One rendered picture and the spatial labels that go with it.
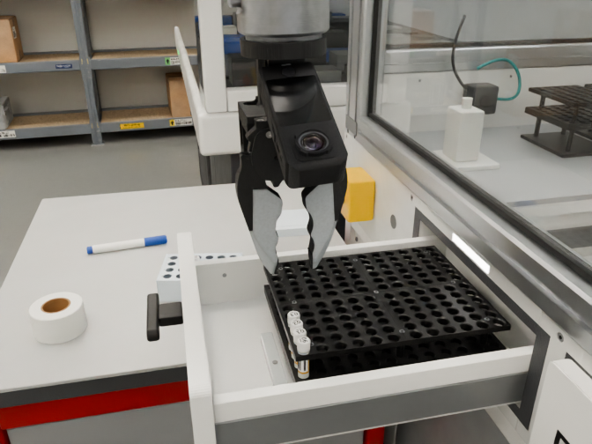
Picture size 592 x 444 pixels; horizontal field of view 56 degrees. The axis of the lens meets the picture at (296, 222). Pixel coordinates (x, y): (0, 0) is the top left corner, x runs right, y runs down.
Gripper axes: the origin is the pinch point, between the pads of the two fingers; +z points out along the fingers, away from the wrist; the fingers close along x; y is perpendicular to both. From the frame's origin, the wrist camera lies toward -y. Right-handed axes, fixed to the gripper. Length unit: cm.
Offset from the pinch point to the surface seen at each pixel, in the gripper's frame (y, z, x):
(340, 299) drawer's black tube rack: 3.8, 7.6, -5.8
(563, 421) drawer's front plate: -15.9, 9.3, -19.0
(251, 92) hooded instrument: 84, 2, -9
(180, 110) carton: 378, 76, 4
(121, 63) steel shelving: 369, 39, 40
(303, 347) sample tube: -4.3, 6.7, 0.3
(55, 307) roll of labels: 27.4, 18.0, 28.7
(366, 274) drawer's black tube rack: 8.2, 7.7, -10.2
